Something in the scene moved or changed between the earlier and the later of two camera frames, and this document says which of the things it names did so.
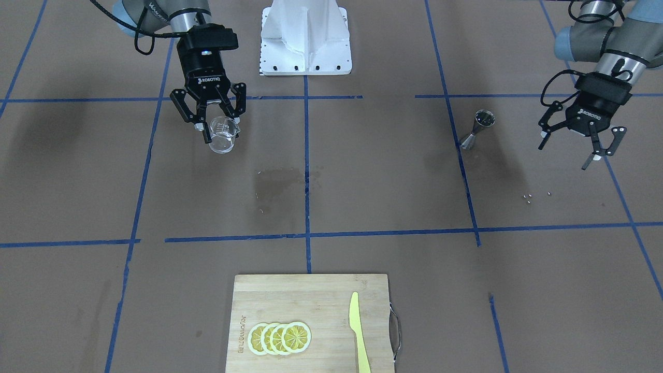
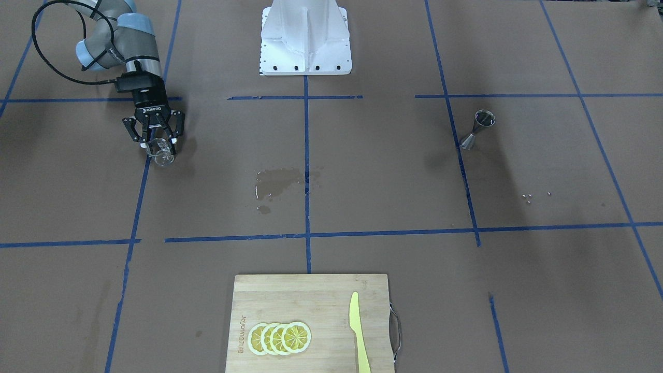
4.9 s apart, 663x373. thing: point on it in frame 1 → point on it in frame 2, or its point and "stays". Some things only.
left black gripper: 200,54 → 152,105
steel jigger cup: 483,118 stays
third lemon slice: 265,340 stays
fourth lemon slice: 254,339 stays
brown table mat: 121,232 stays
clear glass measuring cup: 223,130 → 160,151
